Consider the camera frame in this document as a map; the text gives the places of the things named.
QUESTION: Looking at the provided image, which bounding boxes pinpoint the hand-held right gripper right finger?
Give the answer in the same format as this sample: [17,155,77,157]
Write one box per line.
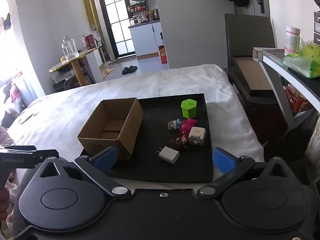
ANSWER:
[196,147,295,198]

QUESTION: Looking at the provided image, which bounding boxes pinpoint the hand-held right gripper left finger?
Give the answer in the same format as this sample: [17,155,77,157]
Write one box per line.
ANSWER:
[35,146,132,198]

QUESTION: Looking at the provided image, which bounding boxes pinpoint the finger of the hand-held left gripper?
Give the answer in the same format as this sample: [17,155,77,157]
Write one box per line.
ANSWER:
[32,149,60,168]

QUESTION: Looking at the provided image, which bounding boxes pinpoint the beige cube toy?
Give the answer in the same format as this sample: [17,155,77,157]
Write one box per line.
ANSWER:
[188,126,206,147]

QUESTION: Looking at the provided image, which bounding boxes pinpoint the brown cardboard box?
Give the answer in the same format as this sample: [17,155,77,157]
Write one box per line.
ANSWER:
[77,97,144,161]

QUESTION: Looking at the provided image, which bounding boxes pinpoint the brown-haired doll figure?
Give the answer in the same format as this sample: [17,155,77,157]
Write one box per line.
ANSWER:
[170,135,189,152]

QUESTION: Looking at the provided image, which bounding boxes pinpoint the pink dress doll figure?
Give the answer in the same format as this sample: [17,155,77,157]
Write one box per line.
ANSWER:
[168,118,198,137]

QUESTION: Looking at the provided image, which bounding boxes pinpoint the black tray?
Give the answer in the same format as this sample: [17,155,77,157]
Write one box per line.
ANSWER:
[82,94,214,183]

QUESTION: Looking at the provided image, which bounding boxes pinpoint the pink fluffy cloth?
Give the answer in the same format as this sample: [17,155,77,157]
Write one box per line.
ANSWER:
[0,125,15,146]

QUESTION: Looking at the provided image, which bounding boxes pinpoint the white charger plug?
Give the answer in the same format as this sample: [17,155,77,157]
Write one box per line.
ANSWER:
[156,147,180,165]

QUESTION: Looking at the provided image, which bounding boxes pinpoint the green hexagonal box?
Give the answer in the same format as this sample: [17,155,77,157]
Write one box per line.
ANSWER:
[181,99,198,119]

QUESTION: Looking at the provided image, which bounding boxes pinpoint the pink plush toy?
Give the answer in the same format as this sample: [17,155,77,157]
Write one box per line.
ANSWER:
[10,71,24,103]

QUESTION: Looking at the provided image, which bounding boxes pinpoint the flat cardboard box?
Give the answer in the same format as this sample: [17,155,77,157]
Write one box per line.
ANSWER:
[232,55,274,97]

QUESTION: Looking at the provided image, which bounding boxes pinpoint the black slippers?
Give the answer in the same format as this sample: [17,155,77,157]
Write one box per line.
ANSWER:
[122,65,138,75]

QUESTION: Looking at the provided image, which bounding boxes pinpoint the red basket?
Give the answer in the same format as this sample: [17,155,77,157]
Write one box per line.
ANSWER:
[285,84,313,113]

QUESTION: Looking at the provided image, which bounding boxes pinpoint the round gold table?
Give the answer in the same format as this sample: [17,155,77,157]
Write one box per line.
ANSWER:
[49,49,100,87]

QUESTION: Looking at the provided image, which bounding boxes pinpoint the grey desk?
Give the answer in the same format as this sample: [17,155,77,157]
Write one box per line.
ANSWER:
[252,47,320,130]

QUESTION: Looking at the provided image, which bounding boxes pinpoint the clear glass jar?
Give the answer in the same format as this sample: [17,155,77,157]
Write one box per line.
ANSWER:
[61,36,79,61]

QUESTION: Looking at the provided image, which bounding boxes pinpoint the red can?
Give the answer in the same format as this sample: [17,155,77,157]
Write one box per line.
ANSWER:
[83,34,98,51]

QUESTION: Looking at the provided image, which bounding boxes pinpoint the orange carton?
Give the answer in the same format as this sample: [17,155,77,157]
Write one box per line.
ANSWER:
[158,45,168,64]

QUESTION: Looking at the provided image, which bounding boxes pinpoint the white kitchen cabinet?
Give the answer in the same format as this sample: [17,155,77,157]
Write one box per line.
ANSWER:
[128,21,163,57]

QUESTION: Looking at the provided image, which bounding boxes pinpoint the grey chair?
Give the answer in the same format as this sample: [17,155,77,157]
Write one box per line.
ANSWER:
[224,13,283,120]

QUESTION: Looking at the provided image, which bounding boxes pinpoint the green plastic bag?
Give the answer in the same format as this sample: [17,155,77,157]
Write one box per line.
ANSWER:
[282,39,320,79]

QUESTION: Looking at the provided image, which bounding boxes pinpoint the white jar pink lid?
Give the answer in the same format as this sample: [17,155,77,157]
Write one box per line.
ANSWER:
[284,26,301,56]

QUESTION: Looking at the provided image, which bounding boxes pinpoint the black-framed glass door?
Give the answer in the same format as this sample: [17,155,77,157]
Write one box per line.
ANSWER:
[97,0,137,58]

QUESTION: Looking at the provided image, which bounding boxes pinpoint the grey drawer unit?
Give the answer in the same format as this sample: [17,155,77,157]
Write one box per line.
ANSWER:
[312,11,320,46]

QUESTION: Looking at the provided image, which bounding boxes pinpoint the black door handle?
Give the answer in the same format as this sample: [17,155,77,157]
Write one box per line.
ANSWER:
[252,0,265,13]

